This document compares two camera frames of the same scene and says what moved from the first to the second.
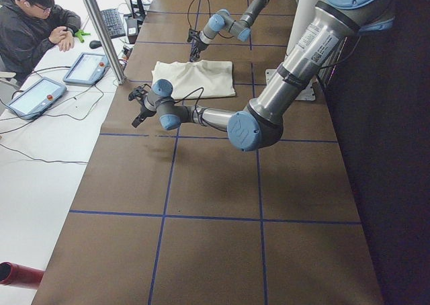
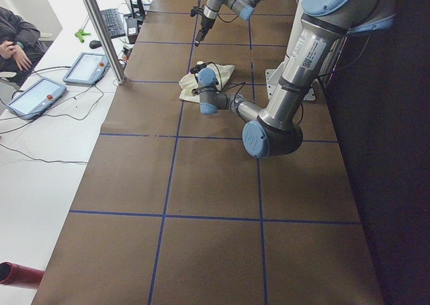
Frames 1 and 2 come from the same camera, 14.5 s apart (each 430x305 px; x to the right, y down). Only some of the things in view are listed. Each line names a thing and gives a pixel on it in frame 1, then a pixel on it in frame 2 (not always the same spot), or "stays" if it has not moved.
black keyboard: x=113 y=23 stays
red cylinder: x=17 y=275 stays
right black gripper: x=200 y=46 → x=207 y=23
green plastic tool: x=79 y=33 stays
